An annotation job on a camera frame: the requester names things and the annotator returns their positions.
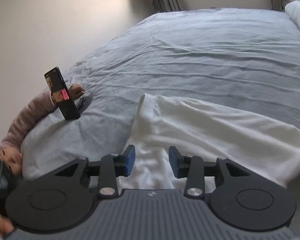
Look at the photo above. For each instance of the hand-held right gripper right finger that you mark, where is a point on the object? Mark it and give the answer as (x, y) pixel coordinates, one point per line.
(174, 162)

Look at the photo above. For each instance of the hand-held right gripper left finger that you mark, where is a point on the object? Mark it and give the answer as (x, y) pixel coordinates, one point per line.
(129, 160)

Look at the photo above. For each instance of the white garment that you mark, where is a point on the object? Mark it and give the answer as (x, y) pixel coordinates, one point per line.
(202, 125)

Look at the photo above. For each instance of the black smartphone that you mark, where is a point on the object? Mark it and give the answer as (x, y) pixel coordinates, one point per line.
(70, 110)

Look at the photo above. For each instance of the grey bed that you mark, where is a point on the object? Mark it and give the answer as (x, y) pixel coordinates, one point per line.
(190, 55)

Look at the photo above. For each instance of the white rolled quilt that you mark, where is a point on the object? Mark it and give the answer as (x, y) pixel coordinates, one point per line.
(298, 12)

